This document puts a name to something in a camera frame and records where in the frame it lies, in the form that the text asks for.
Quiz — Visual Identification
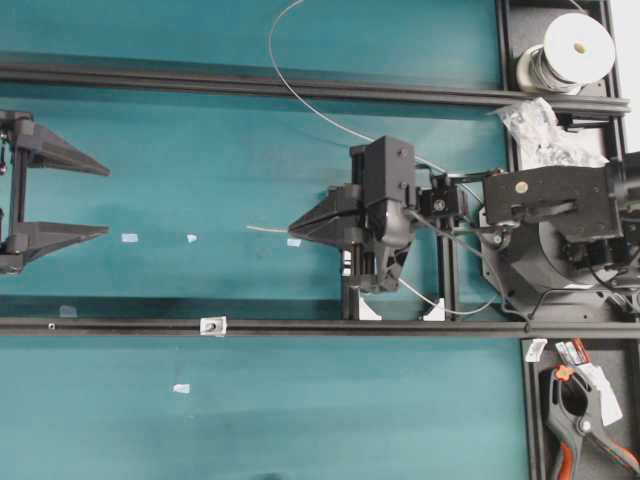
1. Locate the orange grey spring clamp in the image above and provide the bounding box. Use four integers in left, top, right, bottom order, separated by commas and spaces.
539, 364, 639, 479

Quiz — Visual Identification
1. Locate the black aluminium rail upper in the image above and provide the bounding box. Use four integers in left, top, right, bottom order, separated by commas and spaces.
0, 62, 631, 119

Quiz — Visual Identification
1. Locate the clear plastic bag of screws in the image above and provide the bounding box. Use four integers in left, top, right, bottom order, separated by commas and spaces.
493, 97, 609, 170

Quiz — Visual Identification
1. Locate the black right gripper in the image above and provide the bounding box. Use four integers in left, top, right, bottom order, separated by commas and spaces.
289, 136, 416, 294

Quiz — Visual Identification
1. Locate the thin grey steel wire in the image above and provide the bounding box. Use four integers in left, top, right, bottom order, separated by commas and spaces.
245, 0, 501, 316

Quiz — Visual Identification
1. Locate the black aluminium rail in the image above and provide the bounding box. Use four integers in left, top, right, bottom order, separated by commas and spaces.
0, 62, 631, 119
1, 317, 639, 340

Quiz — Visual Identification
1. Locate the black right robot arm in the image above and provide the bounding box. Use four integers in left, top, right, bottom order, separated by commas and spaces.
288, 136, 639, 320

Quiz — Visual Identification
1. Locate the white wire spool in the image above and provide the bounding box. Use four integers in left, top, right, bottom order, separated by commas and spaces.
515, 13, 616, 96

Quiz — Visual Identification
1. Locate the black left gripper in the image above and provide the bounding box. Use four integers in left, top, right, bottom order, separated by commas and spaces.
1, 110, 110, 274

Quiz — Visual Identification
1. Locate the black square frame with brackets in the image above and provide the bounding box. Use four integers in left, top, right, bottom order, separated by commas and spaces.
340, 238, 456, 321

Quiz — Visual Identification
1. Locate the black aluminium rail lower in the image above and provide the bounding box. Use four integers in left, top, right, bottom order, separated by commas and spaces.
1, 317, 639, 340

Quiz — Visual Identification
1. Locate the silver metal fitting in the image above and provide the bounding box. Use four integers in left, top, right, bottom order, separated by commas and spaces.
199, 316, 227, 337

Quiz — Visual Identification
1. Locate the blue tape piece on rail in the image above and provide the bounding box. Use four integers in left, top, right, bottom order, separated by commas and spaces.
59, 305, 78, 319

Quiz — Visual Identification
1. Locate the white labelled card packet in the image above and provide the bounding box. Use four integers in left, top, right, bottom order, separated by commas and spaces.
555, 338, 623, 426

